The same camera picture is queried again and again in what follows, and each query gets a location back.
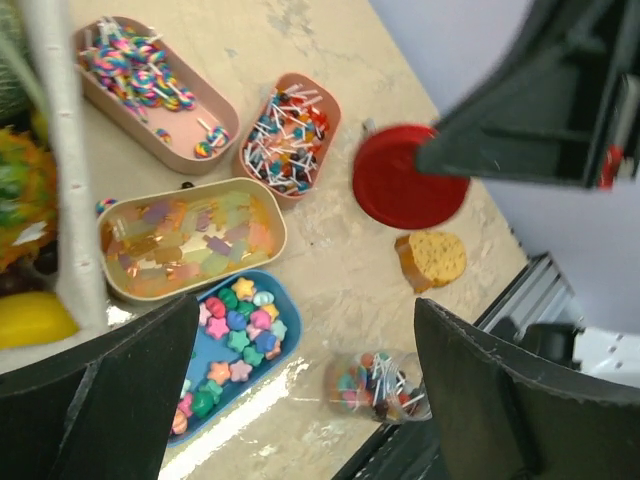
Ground bread slice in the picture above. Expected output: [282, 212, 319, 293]
[394, 230, 467, 294]

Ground pink tray of lollipops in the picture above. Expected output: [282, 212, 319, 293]
[233, 72, 342, 210]

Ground stray swirl lollipop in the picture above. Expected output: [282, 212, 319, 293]
[95, 198, 117, 215]

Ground green cantaloupe melon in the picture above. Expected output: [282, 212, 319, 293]
[1, 1, 48, 119]

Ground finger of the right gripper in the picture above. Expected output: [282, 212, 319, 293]
[415, 1, 639, 188]

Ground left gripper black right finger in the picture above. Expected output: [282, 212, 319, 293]
[414, 299, 639, 479]

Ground yellow tray gummy candies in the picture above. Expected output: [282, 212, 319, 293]
[98, 178, 287, 304]

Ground clear glass jar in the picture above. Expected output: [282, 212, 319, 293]
[324, 349, 432, 425]

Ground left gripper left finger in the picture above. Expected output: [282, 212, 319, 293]
[1, 295, 199, 479]

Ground yellow bananas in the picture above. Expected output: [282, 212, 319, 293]
[0, 292, 80, 350]

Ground aluminium rail frame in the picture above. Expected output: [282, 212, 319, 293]
[474, 253, 584, 341]

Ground black base mount frame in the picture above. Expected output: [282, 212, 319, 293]
[332, 420, 449, 480]

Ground pink tray swirl lollipops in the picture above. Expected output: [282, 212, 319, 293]
[73, 16, 240, 176]

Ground wicker basket with liner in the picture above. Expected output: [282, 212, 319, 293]
[1, 1, 108, 373]

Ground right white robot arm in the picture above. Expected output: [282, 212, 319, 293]
[415, 1, 639, 386]

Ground blue tray star candies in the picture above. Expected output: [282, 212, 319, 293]
[168, 270, 303, 447]

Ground toy pineapple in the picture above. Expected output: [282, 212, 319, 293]
[1, 127, 58, 270]

